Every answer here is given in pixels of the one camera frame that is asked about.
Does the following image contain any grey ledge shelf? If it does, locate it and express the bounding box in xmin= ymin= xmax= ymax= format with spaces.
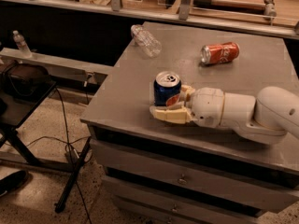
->
xmin=0 ymin=48 xmax=113 ymax=84

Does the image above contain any small clear bottle upright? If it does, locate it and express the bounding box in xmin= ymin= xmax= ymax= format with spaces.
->
xmin=13 ymin=30 xmax=32 ymax=58

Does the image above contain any blue pepsi can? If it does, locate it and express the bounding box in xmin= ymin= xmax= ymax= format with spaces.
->
xmin=153 ymin=71 xmax=181 ymax=106

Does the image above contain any black shoe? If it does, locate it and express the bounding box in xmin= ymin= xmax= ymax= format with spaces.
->
xmin=0 ymin=170 xmax=29 ymax=197

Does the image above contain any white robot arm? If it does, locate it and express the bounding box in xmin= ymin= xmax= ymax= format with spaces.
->
xmin=149 ymin=86 xmax=299 ymax=145

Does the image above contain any black side table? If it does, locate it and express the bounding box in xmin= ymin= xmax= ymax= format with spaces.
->
xmin=0 ymin=81 xmax=91 ymax=213

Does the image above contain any dark bag on table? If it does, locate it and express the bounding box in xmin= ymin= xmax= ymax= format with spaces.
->
xmin=0 ymin=62 xmax=51 ymax=99

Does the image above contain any grey drawer cabinet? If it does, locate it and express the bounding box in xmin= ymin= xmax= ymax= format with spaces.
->
xmin=81 ymin=23 xmax=299 ymax=224

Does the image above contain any clear plastic bottle lying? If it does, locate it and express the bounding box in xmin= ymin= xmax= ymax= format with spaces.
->
xmin=131 ymin=24 xmax=162 ymax=58

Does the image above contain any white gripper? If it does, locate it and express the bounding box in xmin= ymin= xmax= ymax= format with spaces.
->
xmin=149 ymin=85 xmax=225 ymax=128

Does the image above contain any black cable on floor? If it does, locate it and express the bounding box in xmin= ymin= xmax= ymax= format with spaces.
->
xmin=24 ymin=87 xmax=93 ymax=224

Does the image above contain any orange soda can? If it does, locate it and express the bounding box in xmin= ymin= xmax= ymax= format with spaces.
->
xmin=201 ymin=42 xmax=239 ymax=65

